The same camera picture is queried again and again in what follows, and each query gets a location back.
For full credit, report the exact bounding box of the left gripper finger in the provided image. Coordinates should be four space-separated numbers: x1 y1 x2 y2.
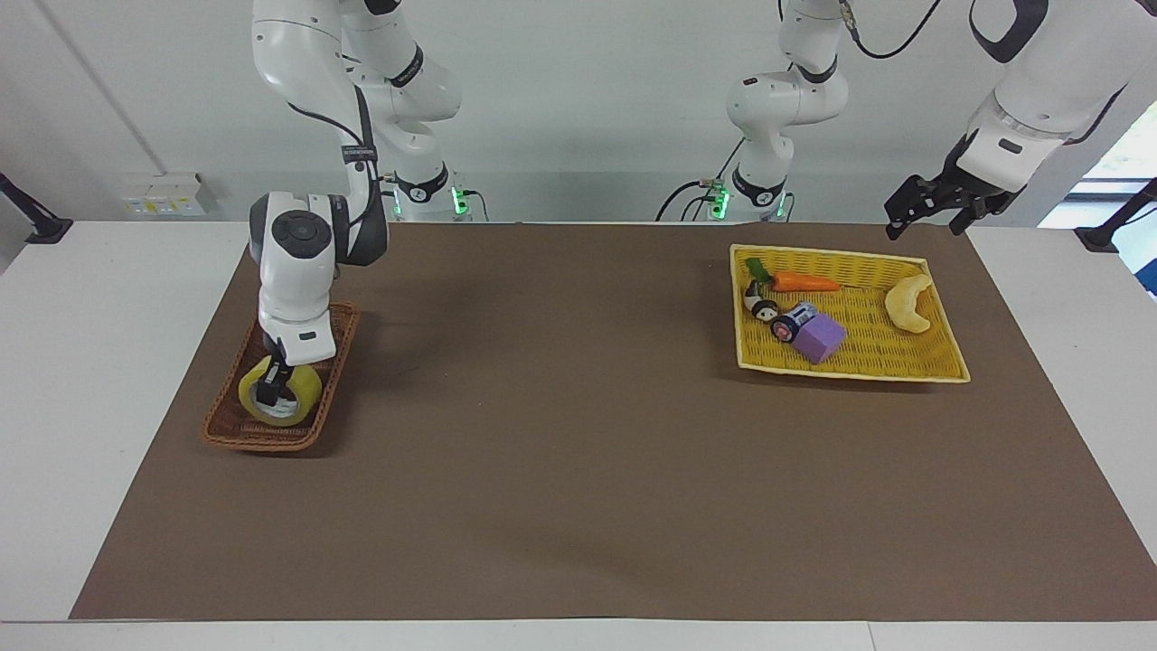
948 200 992 238
883 175 946 241

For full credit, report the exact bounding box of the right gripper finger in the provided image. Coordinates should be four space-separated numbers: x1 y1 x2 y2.
255 360 296 406

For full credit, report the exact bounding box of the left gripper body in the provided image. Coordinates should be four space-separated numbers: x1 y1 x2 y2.
934 131 1025 217

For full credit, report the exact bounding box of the yellow tape roll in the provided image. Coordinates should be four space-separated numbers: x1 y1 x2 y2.
238 354 324 429

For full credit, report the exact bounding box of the brown wicker basket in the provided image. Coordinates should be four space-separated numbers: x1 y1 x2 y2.
201 301 361 453

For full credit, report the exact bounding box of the yellow wicker basket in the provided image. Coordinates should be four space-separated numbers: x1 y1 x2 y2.
729 242 973 385

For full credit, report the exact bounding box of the pale yellow toy banana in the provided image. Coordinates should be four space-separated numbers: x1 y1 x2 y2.
883 274 936 335

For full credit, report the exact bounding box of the orange toy carrot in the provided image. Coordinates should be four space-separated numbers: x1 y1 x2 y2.
744 257 842 295

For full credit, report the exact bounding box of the black stand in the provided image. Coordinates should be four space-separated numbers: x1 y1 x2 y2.
0 172 74 246
1074 176 1157 255

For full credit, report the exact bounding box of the window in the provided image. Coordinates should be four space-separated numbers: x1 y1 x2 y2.
1038 98 1157 229

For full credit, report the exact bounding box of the purple block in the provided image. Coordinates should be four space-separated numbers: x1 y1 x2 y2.
794 312 849 366

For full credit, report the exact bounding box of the small blue black can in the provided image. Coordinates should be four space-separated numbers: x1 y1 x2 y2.
770 301 820 345

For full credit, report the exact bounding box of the black white toy sushi roll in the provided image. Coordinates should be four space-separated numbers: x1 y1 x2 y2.
742 278 781 325

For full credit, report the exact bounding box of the white wall socket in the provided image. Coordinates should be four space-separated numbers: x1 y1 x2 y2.
120 172 219 219

